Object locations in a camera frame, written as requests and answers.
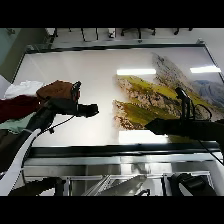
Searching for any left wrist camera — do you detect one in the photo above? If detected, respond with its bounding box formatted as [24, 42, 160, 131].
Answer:
[70, 80, 83, 102]

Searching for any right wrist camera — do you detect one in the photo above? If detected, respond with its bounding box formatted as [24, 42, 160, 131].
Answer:
[174, 87, 194, 121]

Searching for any brown garment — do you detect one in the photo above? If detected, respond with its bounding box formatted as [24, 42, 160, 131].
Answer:
[35, 79, 75, 102]

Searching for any dark red garment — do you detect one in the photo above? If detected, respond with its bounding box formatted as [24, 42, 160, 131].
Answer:
[0, 94, 44, 124]

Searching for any white garment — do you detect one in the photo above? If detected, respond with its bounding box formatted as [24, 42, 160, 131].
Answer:
[3, 80, 45, 100]

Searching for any black cable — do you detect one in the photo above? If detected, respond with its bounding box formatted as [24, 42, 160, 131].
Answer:
[39, 115, 76, 136]
[193, 103, 214, 122]

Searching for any pale green garment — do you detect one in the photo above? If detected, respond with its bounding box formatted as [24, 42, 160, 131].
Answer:
[0, 112, 37, 136]

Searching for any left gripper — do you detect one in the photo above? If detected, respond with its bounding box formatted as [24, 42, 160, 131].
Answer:
[76, 103, 100, 119]

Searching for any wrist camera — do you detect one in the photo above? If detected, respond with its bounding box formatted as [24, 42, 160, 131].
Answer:
[174, 87, 194, 121]
[70, 80, 83, 102]

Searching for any silver frame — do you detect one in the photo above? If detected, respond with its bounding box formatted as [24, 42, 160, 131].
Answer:
[19, 152, 224, 197]

